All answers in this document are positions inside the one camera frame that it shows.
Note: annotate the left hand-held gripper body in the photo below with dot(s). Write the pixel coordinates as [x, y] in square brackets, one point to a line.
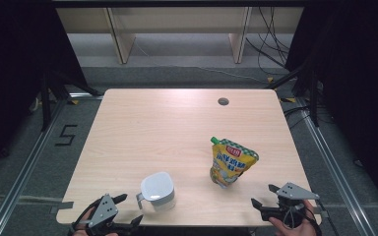
[105, 209]

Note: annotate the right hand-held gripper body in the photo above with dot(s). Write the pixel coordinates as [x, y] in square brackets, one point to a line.
[292, 196]

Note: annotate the yellow pouch with green cap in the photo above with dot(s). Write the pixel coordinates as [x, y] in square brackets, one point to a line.
[229, 160]

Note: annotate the person's left hand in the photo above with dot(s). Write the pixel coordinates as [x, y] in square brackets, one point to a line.
[83, 224]

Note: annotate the person's right hand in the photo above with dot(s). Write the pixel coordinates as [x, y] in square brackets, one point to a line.
[308, 226]

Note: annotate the black metal stand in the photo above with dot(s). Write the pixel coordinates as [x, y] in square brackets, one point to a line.
[314, 98]
[46, 101]

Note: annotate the black curtain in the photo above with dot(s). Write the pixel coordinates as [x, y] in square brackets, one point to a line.
[13, 65]
[357, 82]

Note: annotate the aluminium floor rail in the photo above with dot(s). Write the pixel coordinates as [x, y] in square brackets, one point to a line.
[19, 199]
[29, 164]
[334, 167]

